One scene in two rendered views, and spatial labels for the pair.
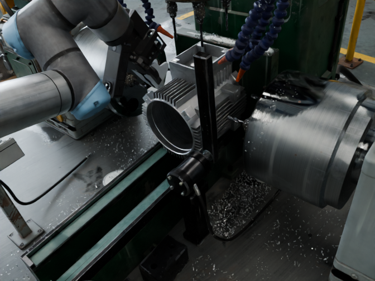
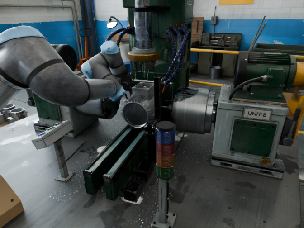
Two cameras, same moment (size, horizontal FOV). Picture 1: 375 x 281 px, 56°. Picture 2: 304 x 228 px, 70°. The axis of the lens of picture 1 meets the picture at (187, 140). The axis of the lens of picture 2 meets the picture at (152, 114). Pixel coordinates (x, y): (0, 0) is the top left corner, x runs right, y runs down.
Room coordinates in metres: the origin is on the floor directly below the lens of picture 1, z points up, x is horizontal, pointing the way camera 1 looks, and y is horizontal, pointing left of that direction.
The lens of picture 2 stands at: (-0.36, 0.40, 1.53)
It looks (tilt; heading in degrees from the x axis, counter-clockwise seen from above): 25 degrees down; 336
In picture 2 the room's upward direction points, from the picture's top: 1 degrees counter-clockwise
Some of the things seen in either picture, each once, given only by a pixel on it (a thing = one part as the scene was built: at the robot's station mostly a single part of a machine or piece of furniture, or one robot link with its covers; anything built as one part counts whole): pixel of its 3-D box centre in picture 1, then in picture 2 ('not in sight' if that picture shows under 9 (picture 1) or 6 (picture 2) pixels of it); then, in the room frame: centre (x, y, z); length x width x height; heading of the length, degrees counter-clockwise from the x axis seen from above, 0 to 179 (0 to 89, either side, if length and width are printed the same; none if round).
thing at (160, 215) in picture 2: not in sight; (164, 178); (0.16, 0.12, 1.01); 0.08 x 0.08 x 0.42; 46
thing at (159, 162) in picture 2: not in sight; (165, 157); (0.16, 0.12, 1.10); 0.06 x 0.06 x 0.04
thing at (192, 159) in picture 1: (250, 161); (169, 127); (0.62, -0.15, 0.92); 0.45 x 0.13 x 0.24; 136
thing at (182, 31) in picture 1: (231, 91); (151, 104); (0.87, -0.15, 0.97); 0.30 x 0.11 x 0.34; 46
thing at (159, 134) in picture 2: not in sight; (165, 133); (0.16, 0.12, 1.19); 0.06 x 0.06 x 0.04
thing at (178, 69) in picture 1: (201, 68); (144, 91); (0.78, -0.06, 1.11); 0.12 x 0.11 x 0.07; 135
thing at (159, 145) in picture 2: not in sight; (165, 145); (0.16, 0.12, 1.14); 0.06 x 0.06 x 0.04
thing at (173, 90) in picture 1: (195, 107); (142, 108); (0.75, -0.03, 1.02); 0.20 x 0.19 x 0.19; 135
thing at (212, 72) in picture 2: not in sight; (215, 73); (3.94, -3.28, 0.14); 0.30 x 0.30 x 0.27
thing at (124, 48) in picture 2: not in sight; (126, 52); (2.91, -0.64, 0.99); 0.24 x 0.22 x 0.24; 35
